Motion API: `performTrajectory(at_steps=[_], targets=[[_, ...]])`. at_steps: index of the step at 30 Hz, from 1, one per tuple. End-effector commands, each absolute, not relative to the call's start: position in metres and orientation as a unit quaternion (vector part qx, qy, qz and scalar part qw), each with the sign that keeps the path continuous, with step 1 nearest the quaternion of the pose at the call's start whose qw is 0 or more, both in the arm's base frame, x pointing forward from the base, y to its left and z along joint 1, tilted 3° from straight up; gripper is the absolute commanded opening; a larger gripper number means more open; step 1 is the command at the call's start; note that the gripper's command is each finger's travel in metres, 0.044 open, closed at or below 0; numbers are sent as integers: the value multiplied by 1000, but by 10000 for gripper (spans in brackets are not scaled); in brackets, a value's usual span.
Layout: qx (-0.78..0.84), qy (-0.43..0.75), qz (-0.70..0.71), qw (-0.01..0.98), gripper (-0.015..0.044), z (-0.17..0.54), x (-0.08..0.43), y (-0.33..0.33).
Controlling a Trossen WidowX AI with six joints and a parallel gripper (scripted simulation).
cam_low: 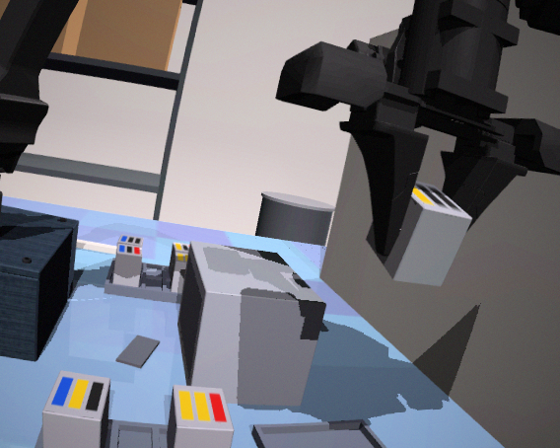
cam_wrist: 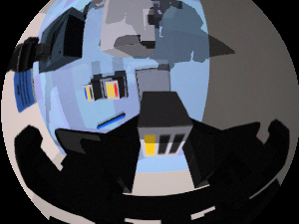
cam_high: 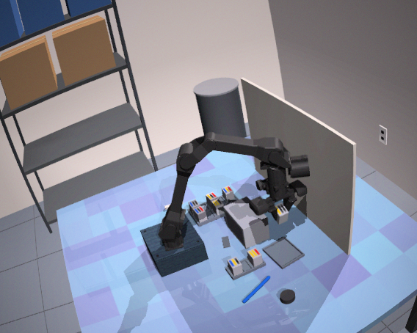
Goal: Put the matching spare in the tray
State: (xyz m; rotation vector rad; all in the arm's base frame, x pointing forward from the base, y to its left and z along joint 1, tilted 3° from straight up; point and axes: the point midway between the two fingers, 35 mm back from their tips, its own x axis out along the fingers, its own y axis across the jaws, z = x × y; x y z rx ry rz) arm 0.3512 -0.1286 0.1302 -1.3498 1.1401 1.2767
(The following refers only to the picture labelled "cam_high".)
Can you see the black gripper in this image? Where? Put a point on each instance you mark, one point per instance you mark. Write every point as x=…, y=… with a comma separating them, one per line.
x=278, y=192

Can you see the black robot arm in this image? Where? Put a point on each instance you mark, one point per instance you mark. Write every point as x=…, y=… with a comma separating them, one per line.
x=270, y=150

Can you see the blue rod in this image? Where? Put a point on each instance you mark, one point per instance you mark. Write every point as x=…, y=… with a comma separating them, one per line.
x=254, y=291

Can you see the black short cylinder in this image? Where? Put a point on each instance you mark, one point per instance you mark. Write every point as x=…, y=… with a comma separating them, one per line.
x=287, y=296

